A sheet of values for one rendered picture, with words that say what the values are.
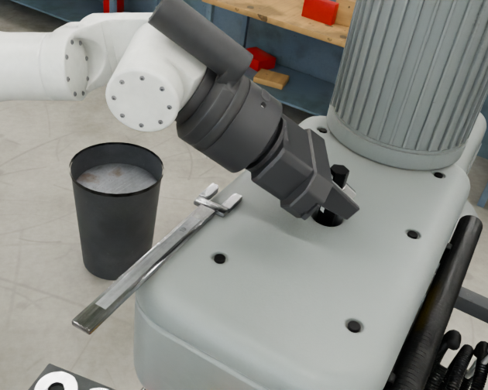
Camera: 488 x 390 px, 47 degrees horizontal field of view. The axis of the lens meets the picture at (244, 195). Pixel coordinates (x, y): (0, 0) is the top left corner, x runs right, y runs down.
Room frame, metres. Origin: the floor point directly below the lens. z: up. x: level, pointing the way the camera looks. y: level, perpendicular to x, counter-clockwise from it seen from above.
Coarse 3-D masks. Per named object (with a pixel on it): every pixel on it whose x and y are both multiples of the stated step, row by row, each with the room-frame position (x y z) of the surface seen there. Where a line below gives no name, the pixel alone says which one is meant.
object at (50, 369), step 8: (48, 368) 0.76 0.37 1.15; (56, 368) 0.76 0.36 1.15; (40, 376) 0.74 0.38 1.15; (48, 376) 0.73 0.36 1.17; (56, 376) 0.74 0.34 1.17; (64, 376) 0.74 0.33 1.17; (72, 376) 0.74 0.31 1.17; (80, 376) 0.75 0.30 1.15; (40, 384) 0.71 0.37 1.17; (48, 384) 0.71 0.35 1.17; (56, 384) 0.72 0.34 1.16; (64, 384) 0.72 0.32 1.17; (72, 384) 0.72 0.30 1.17; (80, 384) 0.73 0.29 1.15; (88, 384) 0.74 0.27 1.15; (96, 384) 0.74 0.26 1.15
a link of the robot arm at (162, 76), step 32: (160, 32) 0.50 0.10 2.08; (192, 32) 0.48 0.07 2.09; (224, 32) 0.50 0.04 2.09; (128, 64) 0.44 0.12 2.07; (160, 64) 0.45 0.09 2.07; (192, 64) 0.48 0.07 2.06; (224, 64) 0.48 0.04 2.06; (128, 96) 0.43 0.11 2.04; (160, 96) 0.43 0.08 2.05; (192, 96) 0.47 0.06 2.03; (224, 96) 0.47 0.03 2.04; (160, 128) 0.44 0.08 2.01; (192, 128) 0.46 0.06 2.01; (224, 128) 0.46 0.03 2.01
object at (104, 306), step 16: (208, 192) 0.51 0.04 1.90; (208, 208) 0.48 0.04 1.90; (224, 208) 0.49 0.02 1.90; (192, 224) 0.45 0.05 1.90; (160, 240) 0.42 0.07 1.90; (176, 240) 0.42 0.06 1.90; (144, 256) 0.39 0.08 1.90; (160, 256) 0.39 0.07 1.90; (128, 272) 0.37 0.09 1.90; (144, 272) 0.37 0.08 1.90; (112, 288) 0.34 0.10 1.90; (128, 288) 0.35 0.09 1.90; (96, 304) 0.32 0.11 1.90; (112, 304) 0.33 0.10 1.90; (80, 320) 0.30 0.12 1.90; (96, 320) 0.31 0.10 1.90
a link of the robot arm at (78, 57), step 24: (72, 24) 0.52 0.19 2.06; (96, 24) 0.52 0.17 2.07; (120, 24) 0.53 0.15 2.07; (48, 48) 0.48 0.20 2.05; (72, 48) 0.49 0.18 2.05; (96, 48) 0.52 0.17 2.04; (120, 48) 0.53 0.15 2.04; (48, 72) 0.46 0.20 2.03; (72, 72) 0.48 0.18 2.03; (96, 72) 0.52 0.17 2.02; (48, 96) 0.47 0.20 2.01; (72, 96) 0.47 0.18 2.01
